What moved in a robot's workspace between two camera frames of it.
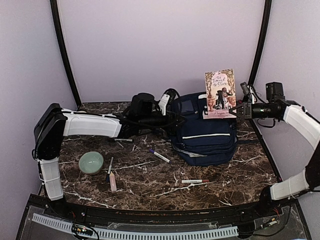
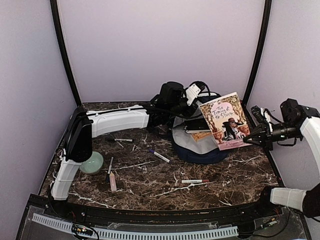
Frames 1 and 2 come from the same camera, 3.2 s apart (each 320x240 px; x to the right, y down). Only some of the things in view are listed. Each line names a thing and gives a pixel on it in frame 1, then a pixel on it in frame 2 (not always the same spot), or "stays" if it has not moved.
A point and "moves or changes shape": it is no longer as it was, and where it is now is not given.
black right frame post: x=262 y=41 stays
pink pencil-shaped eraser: x=112 y=181 stays
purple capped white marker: x=152 y=151 stays
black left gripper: x=172 y=121 → x=188 y=113
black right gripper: x=247 y=111 → x=261 y=131
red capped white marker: x=194 y=181 stays
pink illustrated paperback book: x=221 y=94 → x=226 y=122
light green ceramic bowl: x=91 y=162 stays
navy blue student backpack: x=199 y=141 moves or changes shape
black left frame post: x=55 y=16 stays
